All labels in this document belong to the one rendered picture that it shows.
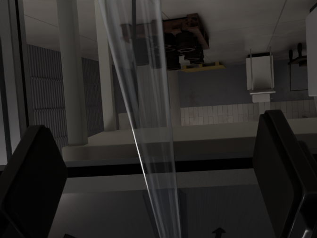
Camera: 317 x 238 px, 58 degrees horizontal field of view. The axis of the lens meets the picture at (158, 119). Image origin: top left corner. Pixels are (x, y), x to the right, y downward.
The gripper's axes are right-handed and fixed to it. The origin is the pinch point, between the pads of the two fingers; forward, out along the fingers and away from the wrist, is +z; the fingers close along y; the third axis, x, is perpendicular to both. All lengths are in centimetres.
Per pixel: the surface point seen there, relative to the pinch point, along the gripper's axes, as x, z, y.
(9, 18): -3.6, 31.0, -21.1
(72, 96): -20.5, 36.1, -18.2
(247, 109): -494, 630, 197
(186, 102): -493, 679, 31
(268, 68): -313, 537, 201
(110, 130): -44, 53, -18
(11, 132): -16.4, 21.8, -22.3
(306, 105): -472, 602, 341
